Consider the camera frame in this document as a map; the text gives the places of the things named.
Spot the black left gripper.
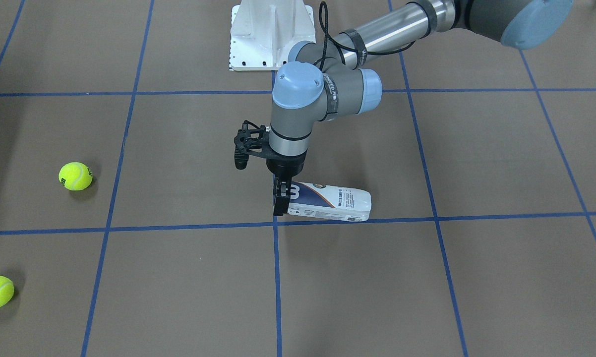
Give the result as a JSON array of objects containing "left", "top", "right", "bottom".
[{"left": 269, "top": 151, "right": 307, "bottom": 217}]

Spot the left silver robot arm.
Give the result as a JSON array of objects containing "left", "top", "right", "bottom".
[{"left": 265, "top": 0, "right": 573, "bottom": 216}]

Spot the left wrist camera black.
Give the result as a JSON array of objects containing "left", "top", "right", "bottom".
[{"left": 233, "top": 120, "right": 273, "bottom": 170}]

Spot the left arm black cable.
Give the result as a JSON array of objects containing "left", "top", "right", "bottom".
[{"left": 314, "top": 1, "right": 417, "bottom": 70}]

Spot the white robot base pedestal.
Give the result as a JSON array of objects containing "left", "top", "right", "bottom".
[{"left": 229, "top": 0, "right": 316, "bottom": 71}]

